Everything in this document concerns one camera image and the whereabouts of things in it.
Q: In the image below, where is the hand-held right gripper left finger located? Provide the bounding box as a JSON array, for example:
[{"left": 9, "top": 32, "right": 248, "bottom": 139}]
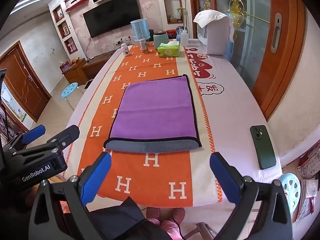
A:
[{"left": 29, "top": 152, "right": 112, "bottom": 240}]

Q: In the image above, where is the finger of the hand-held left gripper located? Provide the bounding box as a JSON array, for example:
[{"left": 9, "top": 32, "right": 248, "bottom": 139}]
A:
[
  {"left": 4, "top": 124, "right": 46, "bottom": 153},
  {"left": 12, "top": 124, "right": 81, "bottom": 157}
]

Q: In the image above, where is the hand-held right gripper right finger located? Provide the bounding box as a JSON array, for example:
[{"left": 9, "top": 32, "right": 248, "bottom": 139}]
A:
[{"left": 209, "top": 151, "right": 293, "bottom": 240}]

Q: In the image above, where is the purple towel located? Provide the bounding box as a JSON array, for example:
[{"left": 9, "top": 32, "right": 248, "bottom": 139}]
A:
[{"left": 103, "top": 74, "right": 202, "bottom": 154}]

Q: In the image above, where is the blue round stool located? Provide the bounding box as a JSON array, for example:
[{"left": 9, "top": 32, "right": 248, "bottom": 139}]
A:
[{"left": 61, "top": 82, "right": 84, "bottom": 111}]

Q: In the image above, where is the dark green smartphone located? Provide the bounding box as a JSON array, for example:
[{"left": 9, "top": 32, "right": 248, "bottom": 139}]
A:
[{"left": 250, "top": 125, "right": 277, "bottom": 170}]

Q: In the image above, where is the dark cloth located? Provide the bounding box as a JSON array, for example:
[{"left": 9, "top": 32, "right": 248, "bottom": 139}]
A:
[{"left": 89, "top": 196, "right": 173, "bottom": 240}]

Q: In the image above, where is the pink slipper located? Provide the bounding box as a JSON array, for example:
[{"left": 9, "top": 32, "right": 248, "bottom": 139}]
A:
[
  {"left": 145, "top": 207, "right": 161, "bottom": 221},
  {"left": 171, "top": 207, "right": 186, "bottom": 225}
]

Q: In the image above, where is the wooden tv cabinet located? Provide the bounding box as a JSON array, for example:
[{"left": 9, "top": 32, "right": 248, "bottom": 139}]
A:
[{"left": 62, "top": 54, "right": 112, "bottom": 87}]

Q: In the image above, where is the orange printed blanket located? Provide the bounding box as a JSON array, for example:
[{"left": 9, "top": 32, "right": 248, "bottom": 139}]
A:
[{"left": 62, "top": 44, "right": 223, "bottom": 203}]

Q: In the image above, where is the red box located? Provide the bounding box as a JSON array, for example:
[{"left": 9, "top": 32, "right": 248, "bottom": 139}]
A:
[{"left": 59, "top": 61, "right": 72, "bottom": 74}]

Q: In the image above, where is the light blue heart stool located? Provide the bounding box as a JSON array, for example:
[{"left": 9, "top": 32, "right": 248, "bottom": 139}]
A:
[{"left": 278, "top": 172, "right": 301, "bottom": 213}]

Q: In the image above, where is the white printed tablecloth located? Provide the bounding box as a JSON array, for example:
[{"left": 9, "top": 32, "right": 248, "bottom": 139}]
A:
[{"left": 63, "top": 38, "right": 283, "bottom": 208}]

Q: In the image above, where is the pile of packages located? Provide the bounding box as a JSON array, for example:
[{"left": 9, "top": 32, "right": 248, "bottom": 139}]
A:
[{"left": 296, "top": 144, "right": 320, "bottom": 222}]

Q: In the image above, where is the small glass jar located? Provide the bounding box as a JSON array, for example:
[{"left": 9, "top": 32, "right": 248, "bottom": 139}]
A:
[{"left": 139, "top": 39, "right": 149, "bottom": 55}]

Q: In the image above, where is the blue water bottle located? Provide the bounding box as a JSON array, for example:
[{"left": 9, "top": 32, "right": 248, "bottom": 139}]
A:
[{"left": 130, "top": 18, "right": 151, "bottom": 42}]

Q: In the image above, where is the black television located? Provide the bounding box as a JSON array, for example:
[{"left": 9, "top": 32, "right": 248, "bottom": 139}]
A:
[{"left": 82, "top": 0, "right": 141, "bottom": 39}]

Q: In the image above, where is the green tissue box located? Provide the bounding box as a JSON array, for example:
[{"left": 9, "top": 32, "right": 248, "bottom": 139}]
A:
[{"left": 157, "top": 42, "right": 181, "bottom": 58}]

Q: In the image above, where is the teal jar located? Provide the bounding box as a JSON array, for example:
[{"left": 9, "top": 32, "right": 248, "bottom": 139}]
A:
[{"left": 153, "top": 30, "right": 170, "bottom": 51}]

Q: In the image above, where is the sliding wooden glass door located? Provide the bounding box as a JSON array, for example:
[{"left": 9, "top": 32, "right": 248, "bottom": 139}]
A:
[{"left": 187, "top": 0, "right": 307, "bottom": 121}]

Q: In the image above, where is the white appliance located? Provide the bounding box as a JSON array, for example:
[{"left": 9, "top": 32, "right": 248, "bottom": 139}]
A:
[{"left": 196, "top": 17, "right": 235, "bottom": 56}]

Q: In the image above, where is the white plastic bottle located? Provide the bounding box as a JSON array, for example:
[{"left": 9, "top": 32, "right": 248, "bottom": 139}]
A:
[{"left": 179, "top": 28, "right": 189, "bottom": 47}]

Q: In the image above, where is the white cloth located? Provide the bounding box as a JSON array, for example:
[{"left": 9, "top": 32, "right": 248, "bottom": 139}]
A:
[{"left": 193, "top": 9, "right": 231, "bottom": 28}]

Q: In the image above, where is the wall poster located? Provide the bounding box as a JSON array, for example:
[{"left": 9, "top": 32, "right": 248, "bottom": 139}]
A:
[{"left": 0, "top": 82, "right": 28, "bottom": 123}]

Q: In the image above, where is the red wall shelf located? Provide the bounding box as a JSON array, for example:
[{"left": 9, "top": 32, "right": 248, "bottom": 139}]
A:
[{"left": 65, "top": 0, "right": 89, "bottom": 12}]

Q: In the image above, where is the metal door handle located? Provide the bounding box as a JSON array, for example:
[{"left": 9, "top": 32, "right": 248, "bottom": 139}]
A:
[{"left": 270, "top": 13, "right": 283, "bottom": 54}]

